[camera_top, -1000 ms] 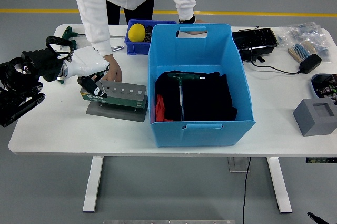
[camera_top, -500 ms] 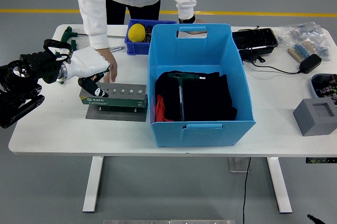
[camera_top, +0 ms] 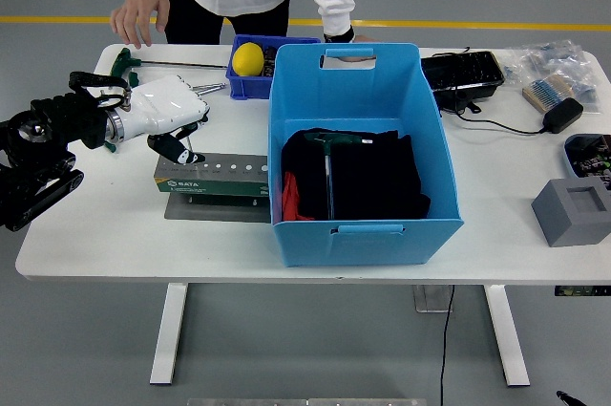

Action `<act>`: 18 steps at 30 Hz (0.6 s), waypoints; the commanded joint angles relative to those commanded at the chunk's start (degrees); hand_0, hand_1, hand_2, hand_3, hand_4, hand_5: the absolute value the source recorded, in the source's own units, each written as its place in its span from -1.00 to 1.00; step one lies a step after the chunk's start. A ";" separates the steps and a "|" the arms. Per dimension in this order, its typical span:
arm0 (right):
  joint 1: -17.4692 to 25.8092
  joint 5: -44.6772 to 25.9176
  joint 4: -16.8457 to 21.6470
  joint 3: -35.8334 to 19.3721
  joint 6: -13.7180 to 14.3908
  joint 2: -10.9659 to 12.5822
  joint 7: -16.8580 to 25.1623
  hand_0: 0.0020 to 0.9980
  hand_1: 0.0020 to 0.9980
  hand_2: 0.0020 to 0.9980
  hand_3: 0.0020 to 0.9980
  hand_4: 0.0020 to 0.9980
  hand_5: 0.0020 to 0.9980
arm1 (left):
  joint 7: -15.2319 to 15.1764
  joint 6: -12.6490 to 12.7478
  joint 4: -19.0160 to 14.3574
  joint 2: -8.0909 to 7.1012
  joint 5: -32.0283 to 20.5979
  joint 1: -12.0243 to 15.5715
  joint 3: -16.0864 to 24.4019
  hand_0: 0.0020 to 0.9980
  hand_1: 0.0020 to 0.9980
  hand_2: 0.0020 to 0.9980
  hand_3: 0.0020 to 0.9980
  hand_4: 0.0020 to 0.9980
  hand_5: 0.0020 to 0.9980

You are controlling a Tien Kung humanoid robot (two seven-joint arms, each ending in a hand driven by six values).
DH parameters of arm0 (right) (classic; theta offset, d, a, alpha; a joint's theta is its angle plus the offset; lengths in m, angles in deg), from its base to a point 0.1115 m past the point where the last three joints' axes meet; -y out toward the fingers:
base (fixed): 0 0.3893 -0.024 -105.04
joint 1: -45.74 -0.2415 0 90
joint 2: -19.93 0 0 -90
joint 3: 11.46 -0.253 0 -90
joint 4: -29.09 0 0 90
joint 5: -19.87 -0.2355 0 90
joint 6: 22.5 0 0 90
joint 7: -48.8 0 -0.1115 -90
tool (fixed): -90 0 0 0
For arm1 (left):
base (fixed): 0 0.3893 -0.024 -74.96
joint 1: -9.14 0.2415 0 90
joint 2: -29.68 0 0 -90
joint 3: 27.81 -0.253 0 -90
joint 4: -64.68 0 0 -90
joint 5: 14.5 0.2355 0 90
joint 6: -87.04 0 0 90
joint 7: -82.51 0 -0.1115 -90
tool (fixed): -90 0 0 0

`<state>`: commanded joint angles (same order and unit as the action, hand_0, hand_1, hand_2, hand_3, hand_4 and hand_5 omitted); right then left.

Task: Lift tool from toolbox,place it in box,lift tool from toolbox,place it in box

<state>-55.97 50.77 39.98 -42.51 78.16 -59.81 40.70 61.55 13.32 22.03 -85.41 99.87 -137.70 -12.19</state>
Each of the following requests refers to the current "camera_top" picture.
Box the white table leg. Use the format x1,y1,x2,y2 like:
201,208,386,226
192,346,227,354
482,284,531,388
149,283,190,387

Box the person's right hand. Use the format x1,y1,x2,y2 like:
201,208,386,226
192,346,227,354
110,0,171,50

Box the black power adapter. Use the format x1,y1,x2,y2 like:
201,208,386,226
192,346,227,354
541,96,585,135

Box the green metal hex key stand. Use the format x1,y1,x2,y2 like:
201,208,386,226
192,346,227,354
153,151,272,224

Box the black cloth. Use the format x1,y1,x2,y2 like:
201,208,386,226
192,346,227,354
280,127,432,223

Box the yellow ball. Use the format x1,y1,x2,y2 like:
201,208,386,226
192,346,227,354
231,41,265,76

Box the black floor cable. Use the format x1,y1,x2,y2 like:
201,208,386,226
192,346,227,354
438,284,455,406

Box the large blue folding box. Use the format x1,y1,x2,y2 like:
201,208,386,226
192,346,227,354
266,42,465,268

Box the grey table foot plate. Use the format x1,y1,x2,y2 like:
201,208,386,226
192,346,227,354
412,284,453,314

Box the person's left hand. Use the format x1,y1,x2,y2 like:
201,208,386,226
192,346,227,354
323,26,381,64

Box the small dark blue bin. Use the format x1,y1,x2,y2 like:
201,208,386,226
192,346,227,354
224,33,322,101

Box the resistor strip bundle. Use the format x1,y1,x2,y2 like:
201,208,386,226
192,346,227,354
520,74,574,115

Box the large green T-handle hex key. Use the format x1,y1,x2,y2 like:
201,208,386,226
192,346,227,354
303,132,376,221

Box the longest green T-handle hex key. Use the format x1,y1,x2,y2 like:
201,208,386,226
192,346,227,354
109,47,229,77

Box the black plastic tray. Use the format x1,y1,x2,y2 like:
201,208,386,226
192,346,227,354
420,50,506,114

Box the table control panel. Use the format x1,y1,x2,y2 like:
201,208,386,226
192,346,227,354
553,285,611,297

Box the clear plastic parts bag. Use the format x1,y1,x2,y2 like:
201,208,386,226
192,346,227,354
500,39,602,116

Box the grey block with recess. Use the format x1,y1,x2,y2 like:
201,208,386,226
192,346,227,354
530,178,611,248

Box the grey-blue tray of parts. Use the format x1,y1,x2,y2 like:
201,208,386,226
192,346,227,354
562,133,611,181

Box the black parts in bin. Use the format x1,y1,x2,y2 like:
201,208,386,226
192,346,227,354
262,45,278,77

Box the red cloth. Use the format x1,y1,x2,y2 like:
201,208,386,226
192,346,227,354
281,171,314,223

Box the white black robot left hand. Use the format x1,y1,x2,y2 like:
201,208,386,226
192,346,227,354
116,74,212,165

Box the black adapter cable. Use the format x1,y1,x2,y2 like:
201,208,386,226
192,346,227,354
441,46,546,136

